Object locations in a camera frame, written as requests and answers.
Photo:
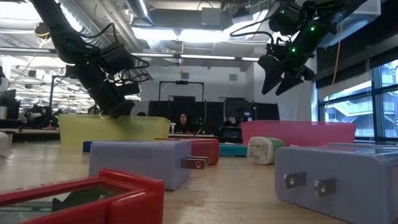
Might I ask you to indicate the silver ceiling duct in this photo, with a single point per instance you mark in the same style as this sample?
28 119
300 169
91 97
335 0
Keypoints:
138 7

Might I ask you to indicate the yellow translucent plastic bin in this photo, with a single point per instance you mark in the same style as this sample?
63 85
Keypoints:
93 129

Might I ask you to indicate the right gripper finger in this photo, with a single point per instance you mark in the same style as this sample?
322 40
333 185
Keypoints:
289 83
272 73

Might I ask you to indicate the lilac wall charger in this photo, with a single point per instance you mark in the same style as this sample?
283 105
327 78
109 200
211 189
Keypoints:
357 177
136 161

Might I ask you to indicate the dark window frame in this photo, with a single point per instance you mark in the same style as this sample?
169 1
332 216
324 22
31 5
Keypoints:
377 102

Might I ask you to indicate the black partition screens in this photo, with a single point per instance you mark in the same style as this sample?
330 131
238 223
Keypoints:
211 115

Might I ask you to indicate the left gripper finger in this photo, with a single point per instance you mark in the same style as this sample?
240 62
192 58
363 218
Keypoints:
122 109

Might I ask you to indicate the grey ceiling box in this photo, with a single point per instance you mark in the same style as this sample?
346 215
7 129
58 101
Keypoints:
211 17

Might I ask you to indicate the background wooden desk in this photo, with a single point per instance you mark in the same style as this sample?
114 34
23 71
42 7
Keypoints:
186 135

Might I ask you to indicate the person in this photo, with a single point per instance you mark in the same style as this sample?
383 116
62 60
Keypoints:
93 110
183 121
141 114
231 122

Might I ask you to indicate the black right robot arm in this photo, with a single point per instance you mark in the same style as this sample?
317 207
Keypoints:
323 18

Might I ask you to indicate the green and white charger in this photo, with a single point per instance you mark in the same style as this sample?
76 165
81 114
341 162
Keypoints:
264 151

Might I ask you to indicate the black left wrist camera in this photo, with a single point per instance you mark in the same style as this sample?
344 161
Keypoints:
116 57

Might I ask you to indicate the red framed small device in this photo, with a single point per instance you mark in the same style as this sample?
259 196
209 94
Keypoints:
136 202

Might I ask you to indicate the teal rectangular case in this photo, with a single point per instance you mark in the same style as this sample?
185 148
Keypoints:
233 151

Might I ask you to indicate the ceiling light strip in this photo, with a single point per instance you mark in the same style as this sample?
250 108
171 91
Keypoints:
205 57

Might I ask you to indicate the pale pink wall charger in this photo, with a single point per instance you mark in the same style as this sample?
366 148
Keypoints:
4 144

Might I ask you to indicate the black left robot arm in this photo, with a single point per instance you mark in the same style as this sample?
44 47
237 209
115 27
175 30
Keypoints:
62 40

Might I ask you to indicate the red translucent plastic bin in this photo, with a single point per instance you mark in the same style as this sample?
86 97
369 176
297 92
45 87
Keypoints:
311 133

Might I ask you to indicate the blue rectangular case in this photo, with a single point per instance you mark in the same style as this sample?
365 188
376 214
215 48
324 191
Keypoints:
87 146

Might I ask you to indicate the red wall charger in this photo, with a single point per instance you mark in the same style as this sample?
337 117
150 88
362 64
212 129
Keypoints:
203 151

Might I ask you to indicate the black stand frame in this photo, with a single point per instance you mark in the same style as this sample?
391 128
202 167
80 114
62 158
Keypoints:
182 82

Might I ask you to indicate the background black robot rig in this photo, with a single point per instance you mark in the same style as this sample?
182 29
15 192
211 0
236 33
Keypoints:
40 115

